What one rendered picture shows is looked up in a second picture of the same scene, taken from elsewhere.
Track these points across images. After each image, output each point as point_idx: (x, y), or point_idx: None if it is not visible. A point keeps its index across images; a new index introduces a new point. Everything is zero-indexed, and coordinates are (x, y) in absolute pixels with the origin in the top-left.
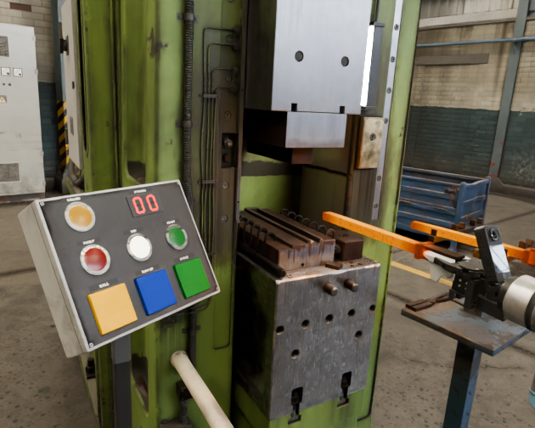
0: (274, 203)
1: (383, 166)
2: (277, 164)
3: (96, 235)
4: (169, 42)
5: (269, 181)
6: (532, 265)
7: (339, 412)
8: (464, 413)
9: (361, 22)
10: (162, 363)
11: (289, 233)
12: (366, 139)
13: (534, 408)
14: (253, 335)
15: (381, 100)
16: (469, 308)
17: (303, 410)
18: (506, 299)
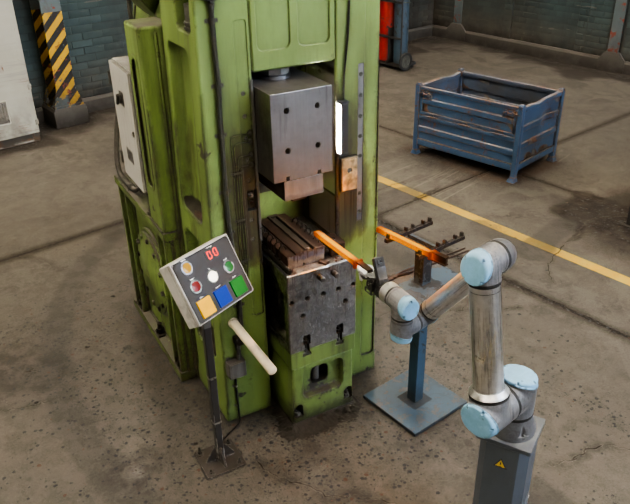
0: (290, 206)
1: (361, 185)
2: None
3: (194, 275)
4: (211, 151)
5: None
6: (432, 260)
7: (337, 348)
8: (420, 344)
9: (326, 120)
10: (223, 325)
11: (295, 241)
12: (345, 173)
13: (390, 337)
14: (278, 304)
15: (354, 144)
16: (371, 295)
17: (312, 348)
18: (379, 293)
